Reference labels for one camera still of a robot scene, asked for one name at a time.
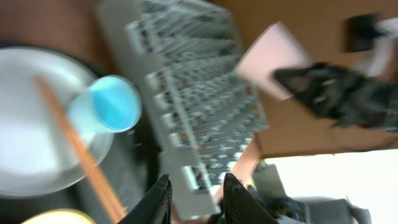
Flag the blue cup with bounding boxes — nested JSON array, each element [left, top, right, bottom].
[[67, 75, 142, 146]]

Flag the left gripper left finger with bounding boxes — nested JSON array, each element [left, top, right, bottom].
[[118, 174, 173, 224]]

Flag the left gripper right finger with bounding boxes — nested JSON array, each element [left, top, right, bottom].
[[223, 173, 278, 224]]

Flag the yellow bowl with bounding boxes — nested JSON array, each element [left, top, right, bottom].
[[21, 209, 96, 224]]

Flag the grey dishwasher rack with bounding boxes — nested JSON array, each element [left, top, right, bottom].
[[97, 0, 268, 220]]

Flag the pink cup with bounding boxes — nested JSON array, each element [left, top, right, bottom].
[[235, 21, 312, 100]]

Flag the wooden chopstick left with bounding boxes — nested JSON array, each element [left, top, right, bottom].
[[34, 77, 127, 223]]

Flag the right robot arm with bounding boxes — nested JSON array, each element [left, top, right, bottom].
[[274, 14, 397, 132]]

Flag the grey plate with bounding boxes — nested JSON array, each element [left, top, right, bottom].
[[1, 47, 97, 197]]

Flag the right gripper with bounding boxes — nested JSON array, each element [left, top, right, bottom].
[[273, 63, 397, 131]]

